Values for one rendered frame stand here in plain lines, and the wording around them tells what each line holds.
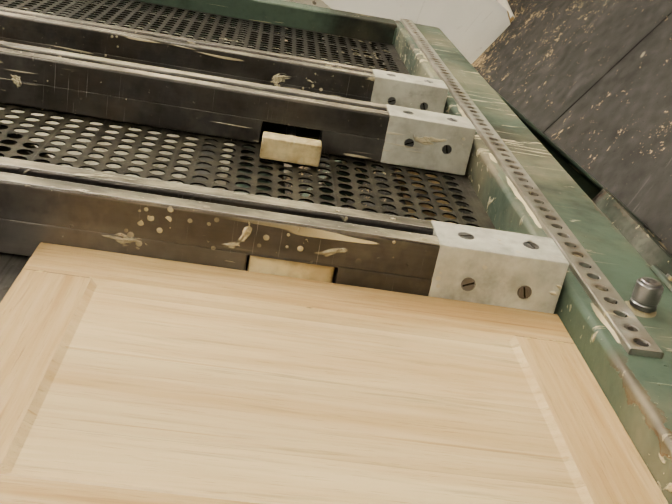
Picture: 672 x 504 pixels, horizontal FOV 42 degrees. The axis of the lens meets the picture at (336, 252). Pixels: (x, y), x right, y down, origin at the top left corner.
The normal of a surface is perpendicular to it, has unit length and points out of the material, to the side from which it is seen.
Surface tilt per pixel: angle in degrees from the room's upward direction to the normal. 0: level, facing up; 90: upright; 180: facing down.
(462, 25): 90
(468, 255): 90
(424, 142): 90
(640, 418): 30
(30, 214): 90
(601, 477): 60
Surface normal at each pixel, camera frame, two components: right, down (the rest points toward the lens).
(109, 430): 0.18, -0.90
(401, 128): 0.04, 0.41
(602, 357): -0.98, -0.14
